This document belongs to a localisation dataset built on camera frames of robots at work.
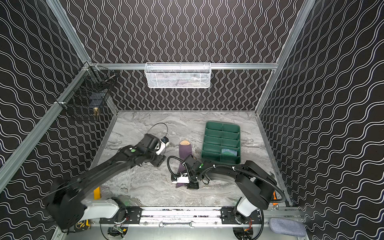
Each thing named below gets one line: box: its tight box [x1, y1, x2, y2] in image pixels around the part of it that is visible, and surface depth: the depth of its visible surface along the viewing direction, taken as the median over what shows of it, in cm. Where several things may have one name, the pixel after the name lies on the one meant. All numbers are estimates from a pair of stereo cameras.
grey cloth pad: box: [269, 218, 307, 237], surface depth 71 cm
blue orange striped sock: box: [221, 148, 238, 157], surface depth 94 cm
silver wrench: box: [158, 221, 196, 228], surface depth 74 cm
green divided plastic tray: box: [201, 121, 242, 165], surface depth 99 cm
